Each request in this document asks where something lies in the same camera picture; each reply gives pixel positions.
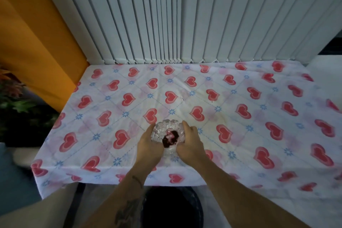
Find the person's right forearm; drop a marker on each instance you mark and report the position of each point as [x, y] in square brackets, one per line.
[240, 195]

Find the person's left hand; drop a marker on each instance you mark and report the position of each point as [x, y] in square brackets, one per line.
[148, 150]

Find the white vertical blinds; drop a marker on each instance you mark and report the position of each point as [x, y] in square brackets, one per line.
[192, 14]

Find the person's left thumb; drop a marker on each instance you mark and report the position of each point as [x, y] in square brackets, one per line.
[159, 148]

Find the orange curtain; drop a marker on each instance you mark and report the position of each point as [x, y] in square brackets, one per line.
[34, 38]

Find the person's right thumb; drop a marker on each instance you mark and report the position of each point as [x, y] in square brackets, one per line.
[181, 148]

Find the black round bin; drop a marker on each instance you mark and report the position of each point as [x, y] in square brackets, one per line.
[172, 207]

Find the dark red food piece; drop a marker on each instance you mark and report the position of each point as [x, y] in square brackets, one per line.
[170, 138]

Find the person's left forearm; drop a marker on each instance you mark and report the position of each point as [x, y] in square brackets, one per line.
[117, 197]

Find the green leafy plant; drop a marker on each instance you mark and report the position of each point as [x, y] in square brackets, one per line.
[18, 102]

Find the person's right hand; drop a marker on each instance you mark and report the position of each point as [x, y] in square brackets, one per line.
[191, 148]

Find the white heart-print tablecloth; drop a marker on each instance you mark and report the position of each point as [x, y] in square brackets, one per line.
[187, 118]

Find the clear cut-glass bowl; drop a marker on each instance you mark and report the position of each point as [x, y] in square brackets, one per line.
[167, 135]

